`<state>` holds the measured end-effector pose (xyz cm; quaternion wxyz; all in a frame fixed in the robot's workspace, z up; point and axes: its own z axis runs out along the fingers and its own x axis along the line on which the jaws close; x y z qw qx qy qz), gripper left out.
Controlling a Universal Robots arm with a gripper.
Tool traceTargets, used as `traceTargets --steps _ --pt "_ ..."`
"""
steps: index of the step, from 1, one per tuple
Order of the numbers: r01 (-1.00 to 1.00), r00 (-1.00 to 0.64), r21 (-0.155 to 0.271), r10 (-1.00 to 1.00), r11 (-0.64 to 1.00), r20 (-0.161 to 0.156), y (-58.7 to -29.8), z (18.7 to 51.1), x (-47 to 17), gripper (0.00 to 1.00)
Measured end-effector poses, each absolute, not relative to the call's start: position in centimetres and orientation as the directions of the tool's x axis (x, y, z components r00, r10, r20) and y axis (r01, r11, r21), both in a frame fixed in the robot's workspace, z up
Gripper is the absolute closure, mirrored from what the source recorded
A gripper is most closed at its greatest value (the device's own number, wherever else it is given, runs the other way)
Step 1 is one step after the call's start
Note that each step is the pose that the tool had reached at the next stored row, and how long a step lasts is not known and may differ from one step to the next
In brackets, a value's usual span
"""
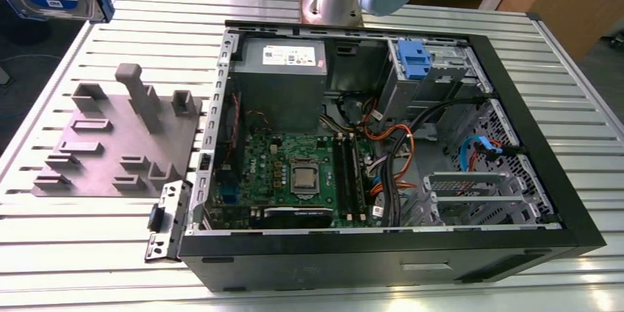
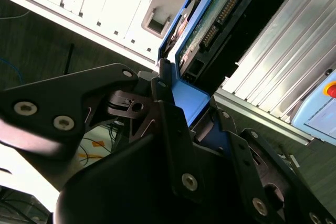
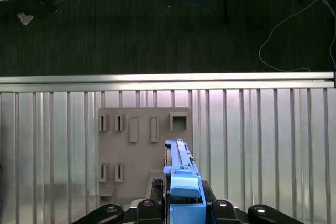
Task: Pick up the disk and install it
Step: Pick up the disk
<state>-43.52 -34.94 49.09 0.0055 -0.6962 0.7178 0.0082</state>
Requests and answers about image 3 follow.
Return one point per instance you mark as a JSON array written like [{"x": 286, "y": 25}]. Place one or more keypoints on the hard disk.
[{"x": 183, "y": 182}]

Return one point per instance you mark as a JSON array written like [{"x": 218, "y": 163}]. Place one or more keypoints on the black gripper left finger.
[{"x": 147, "y": 213}]

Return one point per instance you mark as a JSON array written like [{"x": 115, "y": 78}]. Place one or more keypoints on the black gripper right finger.
[{"x": 223, "y": 213}]

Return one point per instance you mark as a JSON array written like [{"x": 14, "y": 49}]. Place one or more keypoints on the grey parts rack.
[{"x": 141, "y": 155}]

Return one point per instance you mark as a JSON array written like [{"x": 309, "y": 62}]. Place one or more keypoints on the white paper scrap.
[{"x": 25, "y": 18}]

